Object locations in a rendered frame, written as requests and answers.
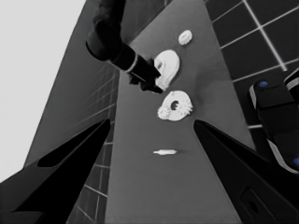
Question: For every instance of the large thick white disc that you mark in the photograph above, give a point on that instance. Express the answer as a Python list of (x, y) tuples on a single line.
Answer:
[(171, 67)]

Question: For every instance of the white round carrier with pins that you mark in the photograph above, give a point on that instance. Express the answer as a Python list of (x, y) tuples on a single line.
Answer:
[(171, 95)]

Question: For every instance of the dark robot body block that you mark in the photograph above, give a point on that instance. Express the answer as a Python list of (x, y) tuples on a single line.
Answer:
[(274, 109)]

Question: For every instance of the small white toothed gear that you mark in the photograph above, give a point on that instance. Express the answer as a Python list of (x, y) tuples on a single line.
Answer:
[(188, 36), (161, 114), (187, 109)]

